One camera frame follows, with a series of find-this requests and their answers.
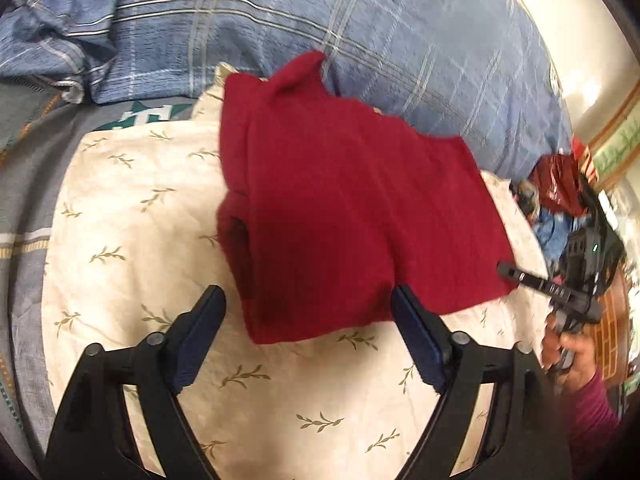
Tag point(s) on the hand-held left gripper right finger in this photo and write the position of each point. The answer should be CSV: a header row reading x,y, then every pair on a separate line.
x,y
420,340

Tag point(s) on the blue plaid quilt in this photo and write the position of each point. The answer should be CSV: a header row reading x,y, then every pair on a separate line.
x,y
300,20

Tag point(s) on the person's right forearm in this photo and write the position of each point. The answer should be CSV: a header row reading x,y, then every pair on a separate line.
x,y
590,420

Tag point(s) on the blue clothing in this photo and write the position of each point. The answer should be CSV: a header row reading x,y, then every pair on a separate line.
x,y
550,235

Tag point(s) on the red plastic bag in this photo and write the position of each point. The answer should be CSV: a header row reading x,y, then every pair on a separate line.
x,y
557,185

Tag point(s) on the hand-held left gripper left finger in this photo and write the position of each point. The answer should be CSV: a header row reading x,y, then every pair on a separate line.
x,y
197,332

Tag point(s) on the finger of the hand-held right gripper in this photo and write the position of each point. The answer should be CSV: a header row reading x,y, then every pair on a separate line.
x,y
525,277

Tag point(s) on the red sweater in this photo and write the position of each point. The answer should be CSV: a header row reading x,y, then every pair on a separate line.
x,y
350,210

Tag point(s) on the brown wooden cabinet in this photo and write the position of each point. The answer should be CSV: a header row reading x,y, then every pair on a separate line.
x,y
615,330

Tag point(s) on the person's right hand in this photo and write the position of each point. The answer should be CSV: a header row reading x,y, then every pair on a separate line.
x,y
575,355

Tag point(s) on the white leaf-print cloth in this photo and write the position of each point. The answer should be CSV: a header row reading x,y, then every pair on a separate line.
x,y
150,240

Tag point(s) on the green framed wall picture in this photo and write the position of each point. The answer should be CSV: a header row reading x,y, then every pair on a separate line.
x,y
620,152

